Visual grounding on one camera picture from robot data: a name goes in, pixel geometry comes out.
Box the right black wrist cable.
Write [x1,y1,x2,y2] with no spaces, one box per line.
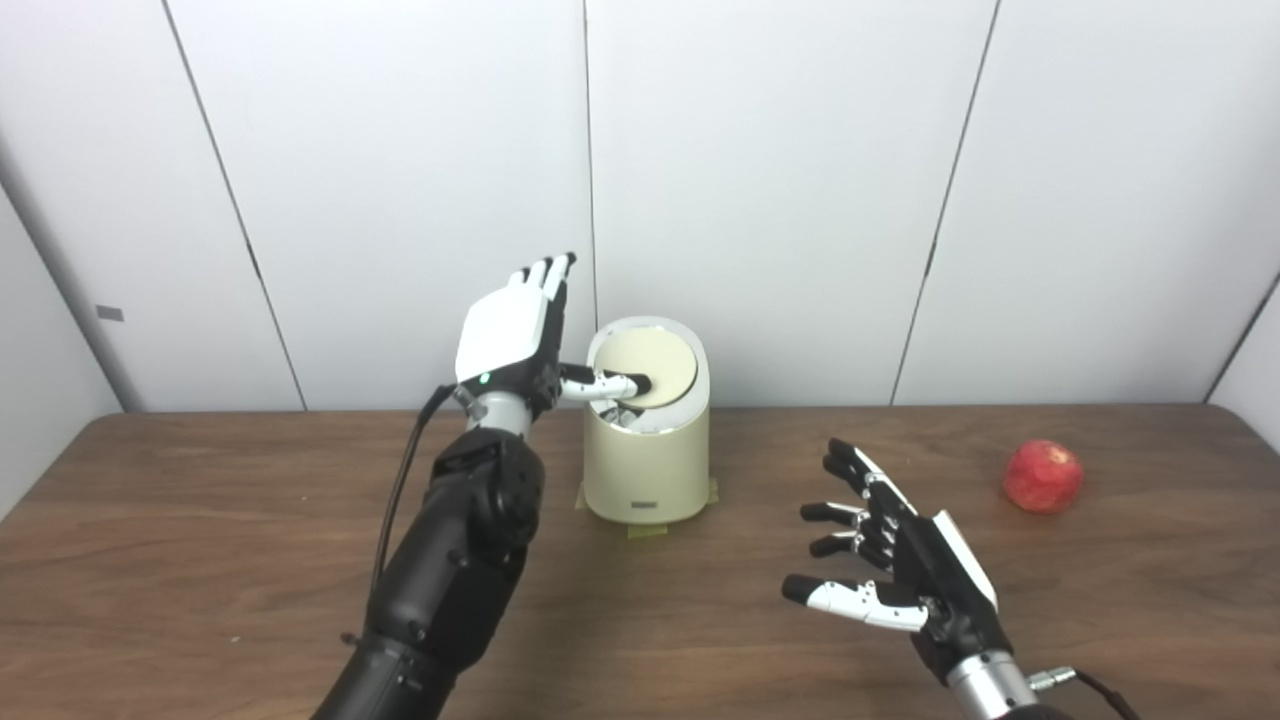
[1028,665,1141,720]

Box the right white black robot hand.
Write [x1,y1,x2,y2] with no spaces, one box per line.
[781,438,1013,686]

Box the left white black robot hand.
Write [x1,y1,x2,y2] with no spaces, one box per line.
[455,252,654,421]

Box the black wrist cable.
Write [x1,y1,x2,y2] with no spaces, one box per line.
[370,383,471,601]
[1028,665,1141,720]

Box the cream-colored round bin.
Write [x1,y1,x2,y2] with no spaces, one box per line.
[581,317,712,526]

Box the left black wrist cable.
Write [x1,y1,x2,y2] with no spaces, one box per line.
[370,383,471,601]

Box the red apple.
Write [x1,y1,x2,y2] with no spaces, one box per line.
[1002,439,1085,516]

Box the cream round bin lid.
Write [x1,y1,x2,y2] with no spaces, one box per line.
[594,326,699,409]

